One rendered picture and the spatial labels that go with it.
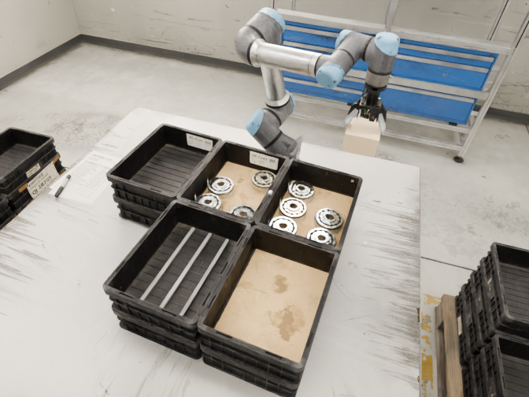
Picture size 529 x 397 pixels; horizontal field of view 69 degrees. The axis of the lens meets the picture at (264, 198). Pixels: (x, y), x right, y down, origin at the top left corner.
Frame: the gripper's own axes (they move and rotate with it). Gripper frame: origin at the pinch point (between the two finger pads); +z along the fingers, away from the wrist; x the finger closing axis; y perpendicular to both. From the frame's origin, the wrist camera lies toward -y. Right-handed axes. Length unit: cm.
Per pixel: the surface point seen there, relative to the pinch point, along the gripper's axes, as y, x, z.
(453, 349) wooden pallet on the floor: 19, 67, 95
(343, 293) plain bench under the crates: 44, 7, 40
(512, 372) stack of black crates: 36, 79, 72
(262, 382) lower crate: 83, -12, 37
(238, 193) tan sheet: 20, -41, 27
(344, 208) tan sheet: 14.5, 0.3, 26.7
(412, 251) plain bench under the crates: 16, 30, 40
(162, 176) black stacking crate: 21, -74, 27
